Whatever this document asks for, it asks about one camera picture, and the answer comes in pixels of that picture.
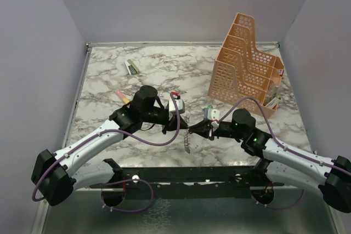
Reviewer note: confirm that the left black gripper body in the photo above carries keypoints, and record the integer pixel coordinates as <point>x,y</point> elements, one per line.
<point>156,115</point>

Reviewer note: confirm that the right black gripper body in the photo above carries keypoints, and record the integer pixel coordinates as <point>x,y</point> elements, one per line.
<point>225,130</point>

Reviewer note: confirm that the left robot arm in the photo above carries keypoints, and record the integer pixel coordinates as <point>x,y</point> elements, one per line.
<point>122,123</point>

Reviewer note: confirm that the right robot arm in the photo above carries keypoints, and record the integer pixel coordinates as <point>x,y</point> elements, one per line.
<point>282,163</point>

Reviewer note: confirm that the blue green key tags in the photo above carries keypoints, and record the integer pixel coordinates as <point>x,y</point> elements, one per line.
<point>207,108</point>

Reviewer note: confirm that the pink yellow highlighter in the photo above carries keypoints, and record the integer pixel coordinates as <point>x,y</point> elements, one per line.
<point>123,98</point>

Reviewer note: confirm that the grey white stapler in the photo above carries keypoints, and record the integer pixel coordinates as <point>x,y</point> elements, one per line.
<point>131,67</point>

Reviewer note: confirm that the items in organizer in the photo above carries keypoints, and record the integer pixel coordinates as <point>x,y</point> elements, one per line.
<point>272,96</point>

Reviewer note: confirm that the peach plastic file organizer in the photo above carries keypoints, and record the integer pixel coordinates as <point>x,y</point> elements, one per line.
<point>241,70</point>

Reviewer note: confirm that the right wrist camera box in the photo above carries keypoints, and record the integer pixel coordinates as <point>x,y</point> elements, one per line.
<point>213,117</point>

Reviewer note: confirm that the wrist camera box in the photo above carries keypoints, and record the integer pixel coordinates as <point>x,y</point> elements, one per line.
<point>213,117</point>
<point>175,105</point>

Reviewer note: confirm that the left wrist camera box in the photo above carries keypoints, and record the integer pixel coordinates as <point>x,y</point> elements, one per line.
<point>175,105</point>

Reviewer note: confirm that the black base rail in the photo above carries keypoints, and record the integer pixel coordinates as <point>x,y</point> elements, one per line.
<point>181,182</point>

